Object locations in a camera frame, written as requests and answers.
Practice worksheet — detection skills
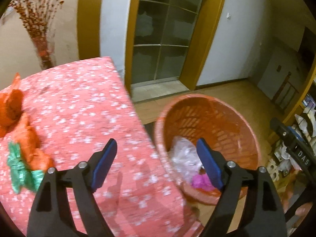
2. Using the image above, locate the orange lined trash basket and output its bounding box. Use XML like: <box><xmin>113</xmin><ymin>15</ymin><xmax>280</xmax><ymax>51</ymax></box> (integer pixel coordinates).
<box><xmin>154</xmin><ymin>94</ymin><xmax>261</xmax><ymax>205</ymax></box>

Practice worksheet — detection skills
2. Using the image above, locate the red branch vase decoration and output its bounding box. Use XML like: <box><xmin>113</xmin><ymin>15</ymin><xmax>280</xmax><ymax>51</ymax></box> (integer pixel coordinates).
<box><xmin>10</xmin><ymin>0</ymin><xmax>64</xmax><ymax>70</ymax></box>

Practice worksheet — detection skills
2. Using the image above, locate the red floral tablecloth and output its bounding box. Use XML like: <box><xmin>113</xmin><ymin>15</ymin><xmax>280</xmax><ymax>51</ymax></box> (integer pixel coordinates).
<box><xmin>0</xmin><ymin>56</ymin><xmax>203</xmax><ymax>237</ymax></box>

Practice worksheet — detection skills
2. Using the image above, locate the purple plastic bag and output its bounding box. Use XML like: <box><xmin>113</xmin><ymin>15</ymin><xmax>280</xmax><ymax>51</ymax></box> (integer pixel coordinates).
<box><xmin>191</xmin><ymin>174</ymin><xmax>215</xmax><ymax>192</ymax></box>

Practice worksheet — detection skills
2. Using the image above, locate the orange plastic bag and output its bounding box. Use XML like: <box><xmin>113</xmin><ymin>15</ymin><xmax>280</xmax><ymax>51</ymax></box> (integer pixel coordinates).
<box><xmin>1</xmin><ymin>73</ymin><xmax>24</xmax><ymax>138</ymax></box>
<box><xmin>13</xmin><ymin>112</ymin><xmax>55</xmax><ymax>172</ymax></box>

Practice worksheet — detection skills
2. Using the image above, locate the teal green plastic bag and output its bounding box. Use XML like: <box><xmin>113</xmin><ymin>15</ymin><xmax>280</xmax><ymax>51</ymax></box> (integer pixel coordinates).
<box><xmin>7</xmin><ymin>142</ymin><xmax>44</xmax><ymax>194</ymax></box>

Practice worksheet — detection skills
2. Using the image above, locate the glass sliding door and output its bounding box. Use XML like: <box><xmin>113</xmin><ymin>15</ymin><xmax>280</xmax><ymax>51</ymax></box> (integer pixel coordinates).
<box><xmin>131</xmin><ymin>0</ymin><xmax>202</xmax><ymax>85</ymax></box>

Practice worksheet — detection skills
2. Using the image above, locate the white plastic bag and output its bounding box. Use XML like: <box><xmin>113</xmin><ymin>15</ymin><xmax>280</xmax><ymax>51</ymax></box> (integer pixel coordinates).
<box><xmin>168</xmin><ymin>136</ymin><xmax>202</xmax><ymax>182</ymax></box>

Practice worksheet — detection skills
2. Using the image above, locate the wooden chair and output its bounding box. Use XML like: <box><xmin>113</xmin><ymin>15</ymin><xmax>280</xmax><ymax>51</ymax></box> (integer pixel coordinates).
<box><xmin>272</xmin><ymin>72</ymin><xmax>298</xmax><ymax>113</ymax></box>

